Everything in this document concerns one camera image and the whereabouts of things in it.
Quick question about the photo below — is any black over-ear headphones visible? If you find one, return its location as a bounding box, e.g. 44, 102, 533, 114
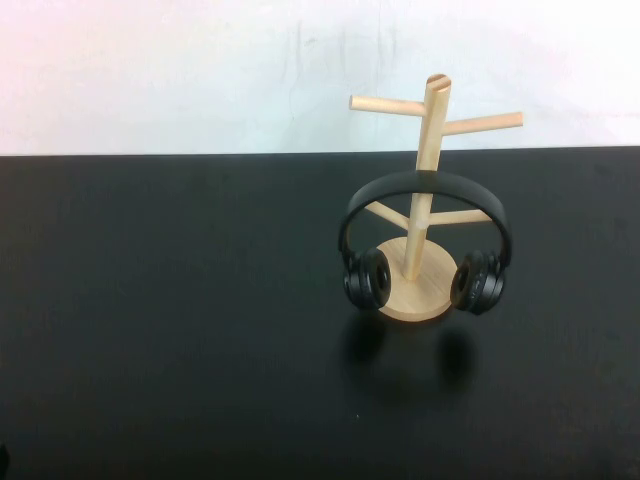
337, 168, 512, 317

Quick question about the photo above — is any wooden headphone stand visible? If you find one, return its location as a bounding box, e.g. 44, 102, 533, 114
348, 73, 525, 323

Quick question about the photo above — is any black table mat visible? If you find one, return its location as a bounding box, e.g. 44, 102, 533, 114
0, 151, 640, 480

